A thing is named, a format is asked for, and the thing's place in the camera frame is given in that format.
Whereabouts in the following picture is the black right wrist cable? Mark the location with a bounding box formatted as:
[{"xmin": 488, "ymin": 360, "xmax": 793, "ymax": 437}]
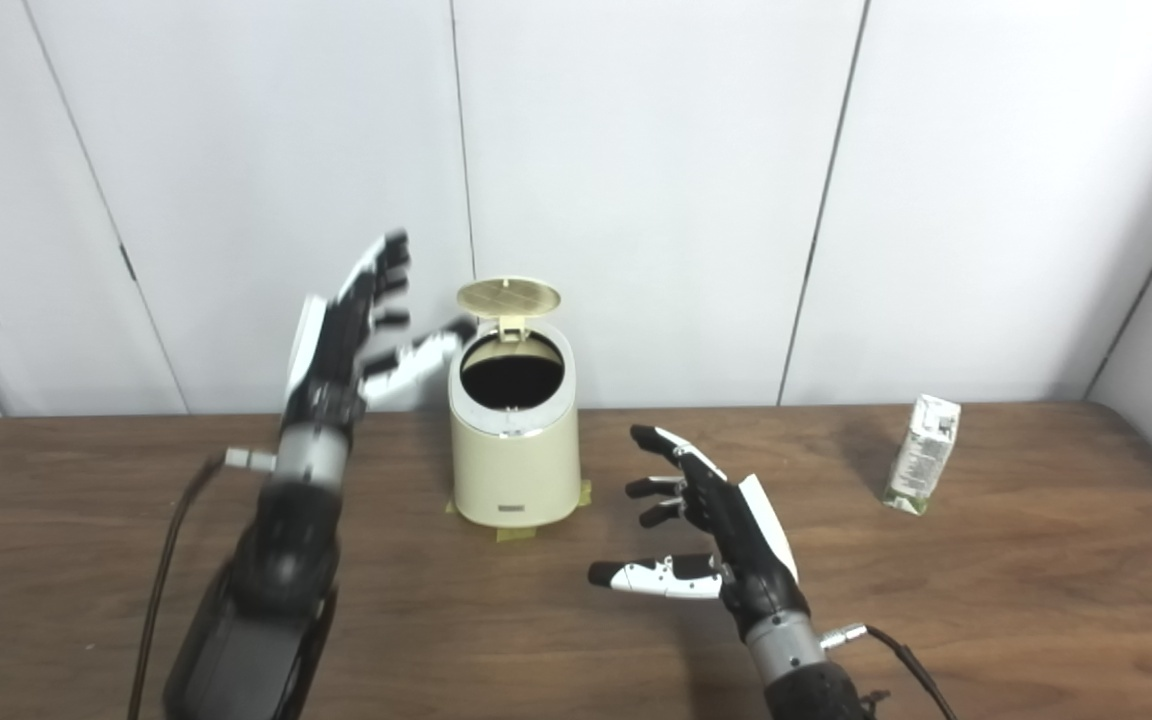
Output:
[{"xmin": 820, "ymin": 623, "xmax": 959, "ymax": 720}]

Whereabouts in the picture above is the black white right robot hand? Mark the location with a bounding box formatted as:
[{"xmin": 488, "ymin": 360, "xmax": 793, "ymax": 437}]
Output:
[{"xmin": 588, "ymin": 424, "xmax": 812, "ymax": 641}]

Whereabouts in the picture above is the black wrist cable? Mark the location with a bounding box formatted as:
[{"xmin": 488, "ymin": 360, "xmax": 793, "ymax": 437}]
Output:
[
  {"xmin": 820, "ymin": 623, "xmax": 959, "ymax": 720},
  {"xmin": 126, "ymin": 448, "xmax": 279, "ymax": 720}
]

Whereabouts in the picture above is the cream-colored bin body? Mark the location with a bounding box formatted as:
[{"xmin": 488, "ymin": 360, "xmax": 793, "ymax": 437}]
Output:
[{"xmin": 448, "ymin": 322, "xmax": 582, "ymax": 529}]

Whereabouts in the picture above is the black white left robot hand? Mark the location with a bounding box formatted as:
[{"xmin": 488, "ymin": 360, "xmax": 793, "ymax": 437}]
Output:
[{"xmin": 281, "ymin": 230, "xmax": 477, "ymax": 427}]

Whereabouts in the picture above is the white green milk carton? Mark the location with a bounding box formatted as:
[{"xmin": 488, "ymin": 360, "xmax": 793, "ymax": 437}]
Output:
[{"xmin": 883, "ymin": 394, "xmax": 962, "ymax": 516}]

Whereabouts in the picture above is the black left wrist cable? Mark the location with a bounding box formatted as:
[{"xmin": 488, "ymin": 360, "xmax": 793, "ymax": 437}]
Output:
[{"xmin": 126, "ymin": 448, "xmax": 279, "ymax": 720}]

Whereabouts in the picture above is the cream round bin lid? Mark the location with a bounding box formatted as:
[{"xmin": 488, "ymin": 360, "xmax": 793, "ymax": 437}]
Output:
[{"xmin": 456, "ymin": 279, "xmax": 562, "ymax": 344}]

